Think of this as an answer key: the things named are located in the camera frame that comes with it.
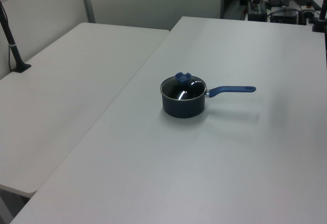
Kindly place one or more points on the dark equipment box green light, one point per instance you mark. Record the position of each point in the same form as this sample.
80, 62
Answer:
258, 13

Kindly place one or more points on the black equipment box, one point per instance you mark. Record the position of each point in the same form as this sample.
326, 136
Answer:
284, 17

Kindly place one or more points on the glass saucepan lid blue knob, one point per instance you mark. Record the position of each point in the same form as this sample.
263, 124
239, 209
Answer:
178, 91

